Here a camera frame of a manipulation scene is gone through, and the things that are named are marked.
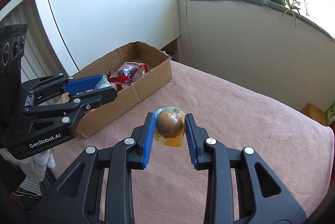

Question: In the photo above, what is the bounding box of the braised egg yellow packet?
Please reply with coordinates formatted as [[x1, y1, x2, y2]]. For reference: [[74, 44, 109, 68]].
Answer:
[[154, 106, 187, 148]]

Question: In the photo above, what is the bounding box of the brown cardboard box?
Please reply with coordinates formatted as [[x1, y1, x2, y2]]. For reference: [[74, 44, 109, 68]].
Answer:
[[56, 41, 172, 139]]

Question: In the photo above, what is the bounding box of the white cable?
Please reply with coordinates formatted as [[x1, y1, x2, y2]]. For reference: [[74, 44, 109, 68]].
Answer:
[[183, 0, 195, 56]]

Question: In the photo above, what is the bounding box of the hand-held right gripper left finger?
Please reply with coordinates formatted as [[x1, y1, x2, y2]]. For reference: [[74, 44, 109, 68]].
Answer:
[[30, 112, 155, 224]]

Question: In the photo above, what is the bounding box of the pink blanket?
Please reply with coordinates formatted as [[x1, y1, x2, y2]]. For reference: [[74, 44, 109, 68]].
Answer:
[[48, 60, 335, 224]]

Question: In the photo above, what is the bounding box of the small green white packet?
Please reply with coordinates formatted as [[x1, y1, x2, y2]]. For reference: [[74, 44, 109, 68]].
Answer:
[[94, 75, 117, 91]]

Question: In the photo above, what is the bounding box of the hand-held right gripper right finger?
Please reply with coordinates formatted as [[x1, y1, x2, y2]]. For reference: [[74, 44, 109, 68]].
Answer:
[[184, 113, 308, 224]]

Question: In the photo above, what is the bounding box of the white cabinet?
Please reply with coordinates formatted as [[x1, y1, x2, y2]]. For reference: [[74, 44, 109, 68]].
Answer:
[[27, 0, 181, 75]]

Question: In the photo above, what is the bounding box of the clear red date packet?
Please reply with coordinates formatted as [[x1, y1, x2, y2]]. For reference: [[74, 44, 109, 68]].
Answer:
[[108, 62, 149, 91]]

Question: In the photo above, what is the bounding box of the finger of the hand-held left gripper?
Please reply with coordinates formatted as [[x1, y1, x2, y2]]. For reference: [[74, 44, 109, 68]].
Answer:
[[23, 87, 119, 136], [26, 73, 106, 105]]

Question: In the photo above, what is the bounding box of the white fluffy cloth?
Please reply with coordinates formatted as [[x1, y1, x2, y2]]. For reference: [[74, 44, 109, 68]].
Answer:
[[16, 151, 57, 183]]

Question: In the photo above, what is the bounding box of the white slatted panel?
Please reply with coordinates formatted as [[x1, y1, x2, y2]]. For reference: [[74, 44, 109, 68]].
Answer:
[[0, 0, 76, 83]]

